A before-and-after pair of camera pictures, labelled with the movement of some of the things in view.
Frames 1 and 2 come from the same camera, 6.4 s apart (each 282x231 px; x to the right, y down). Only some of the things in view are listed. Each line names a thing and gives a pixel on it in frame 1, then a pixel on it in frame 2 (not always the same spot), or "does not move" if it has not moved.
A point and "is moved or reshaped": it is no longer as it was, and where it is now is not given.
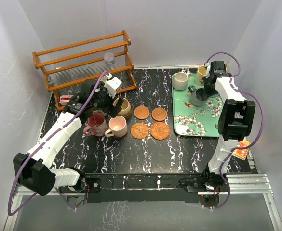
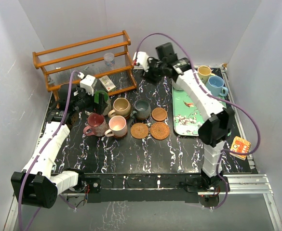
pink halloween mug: x=97 y=125 does not move
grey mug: x=199 y=96 is moved or reshaped
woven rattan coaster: x=139 y=130 does not move
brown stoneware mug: x=126 y=108 does not move
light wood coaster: x=159 y=114 does not move
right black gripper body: x=209 y=87 -> x=158 y=69
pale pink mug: x=118 y=126 does not move
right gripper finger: x=206 y=94 -> x=149 y=74
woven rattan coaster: x=159 y=130 does not move
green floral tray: x=189 y=120 does not move
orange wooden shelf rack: x=66 y=67 does not move
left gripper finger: x=116 y=108 -> x=105 y=104
